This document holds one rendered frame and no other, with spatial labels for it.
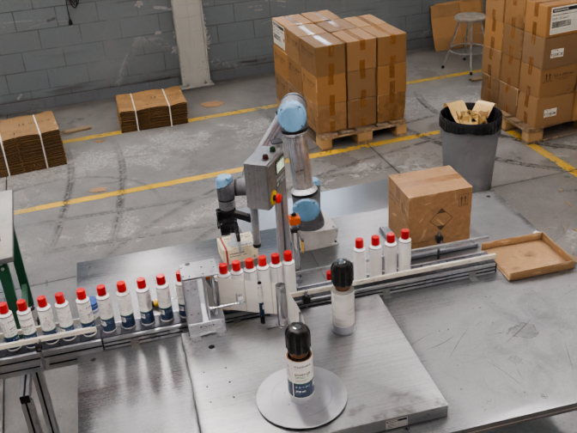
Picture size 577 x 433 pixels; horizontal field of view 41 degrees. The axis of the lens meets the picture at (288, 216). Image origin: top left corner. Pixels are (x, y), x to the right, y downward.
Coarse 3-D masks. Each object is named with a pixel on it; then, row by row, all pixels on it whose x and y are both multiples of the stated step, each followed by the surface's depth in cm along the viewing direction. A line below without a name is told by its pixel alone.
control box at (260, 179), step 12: (252, 156) 288; (276, 156) 288; (252, 168) 283; (264, 168) 281; (252, 180) 285; (264, 180) 283; (252, 192) 288; (264, 192) 286; (276, 192) 292; (252, 204) 291; (264, 204) 289
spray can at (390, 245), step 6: (390, 234) 308; (390, 240) 308; (390, 246) 308; (396, 246) 309; (390, 252) 309; (396, 252) 311; (390, 258) 311; (396, 258) 312; (390, 264) 312; (396, 264) 314; (390, 270) 314; (396, 270) 315
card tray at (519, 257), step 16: (496, 240) 340; (512, 240) 342; (528, 240) 344; (544, 240) 343; (496, 256) 335; (512, 256) 334; (528, 256) 333; (544, 256) 333; (560, 256) 332; (512, 272) 317; (528, 272) 319; (544, 272) 321
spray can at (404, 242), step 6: (402, 234) 310; (408, 234) 310; (402, 240) 311; (408, 240) 311; (402, 246) 311; (408, 246) 311; (402, 252) 313; (408, 252) 312; (402, 258) 314; (408, 258) 314; (402, 264) 315; (408, 264) 315; (402, 270) 317
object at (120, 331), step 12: (432, 264) 324; (468, 264) 323; (480, 264) 322; (408, 276) 317; (420, 276) 317; (300, 288) 314; (312, 288) 314; (360, 288) 312; (228, 312) 303; (120, 324) 301; (156, 324) 298; (168, 324) 298; (108, 336) 294
